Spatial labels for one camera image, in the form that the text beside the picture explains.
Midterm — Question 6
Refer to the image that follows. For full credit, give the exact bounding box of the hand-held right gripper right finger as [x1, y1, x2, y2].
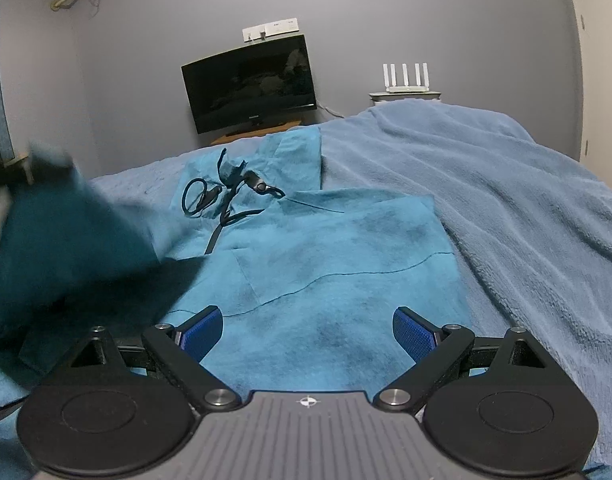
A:
[375, 306, 572, 415]

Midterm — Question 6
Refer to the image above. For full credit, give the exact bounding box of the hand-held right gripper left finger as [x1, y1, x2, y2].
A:
[45, 306, 243, 414]

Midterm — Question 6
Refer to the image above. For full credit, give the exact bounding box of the teal fleece robe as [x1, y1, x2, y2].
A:
[0, 126, 474, 428]

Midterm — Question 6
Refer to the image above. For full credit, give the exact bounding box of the blue fleece blanket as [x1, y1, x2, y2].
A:
[0, 99, 612, 480]

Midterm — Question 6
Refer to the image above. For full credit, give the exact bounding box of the wooden television stand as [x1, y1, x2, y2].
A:
[210, 119, 303, 147]

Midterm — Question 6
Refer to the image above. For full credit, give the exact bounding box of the white router with antennas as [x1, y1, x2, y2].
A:
[383, 62, 432, 94]

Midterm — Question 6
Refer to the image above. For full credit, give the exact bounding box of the black television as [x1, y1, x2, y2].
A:
[181, 34, 319, 135]

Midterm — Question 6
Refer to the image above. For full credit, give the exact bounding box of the wooden windowsill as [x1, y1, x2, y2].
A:
[2, 152, 35, 186]

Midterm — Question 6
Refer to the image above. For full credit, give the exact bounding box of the white door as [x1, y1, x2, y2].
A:
[560, 0, 612, 192]

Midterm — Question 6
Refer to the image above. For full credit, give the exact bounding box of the black drawstring cord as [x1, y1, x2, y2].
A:
[182, 148, 287, 256]

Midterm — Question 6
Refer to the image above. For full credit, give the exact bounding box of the white wall power strip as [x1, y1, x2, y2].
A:
[242, 18, 301, 43]

